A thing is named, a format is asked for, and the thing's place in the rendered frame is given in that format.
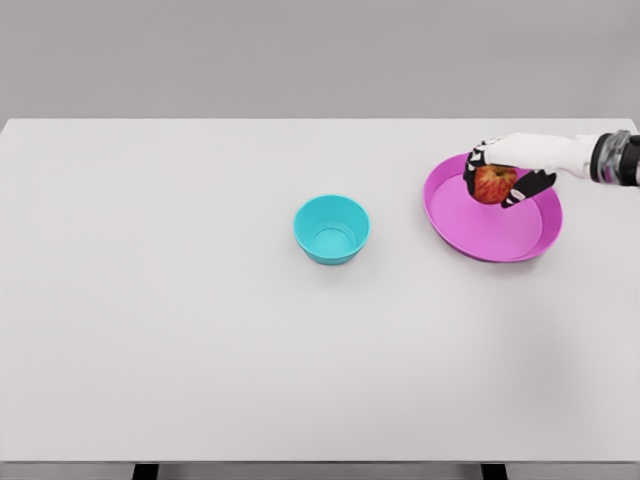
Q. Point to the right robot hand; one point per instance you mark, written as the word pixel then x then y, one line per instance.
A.
pixel 520 150

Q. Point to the red apple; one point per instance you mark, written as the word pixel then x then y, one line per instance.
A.
pixel 492 184

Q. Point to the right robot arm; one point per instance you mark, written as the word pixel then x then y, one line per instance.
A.
pixel 600 156

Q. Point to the pink plate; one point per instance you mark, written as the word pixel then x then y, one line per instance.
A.
pixel 495 227

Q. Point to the blue bowl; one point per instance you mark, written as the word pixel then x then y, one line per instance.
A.
pixel 331 230

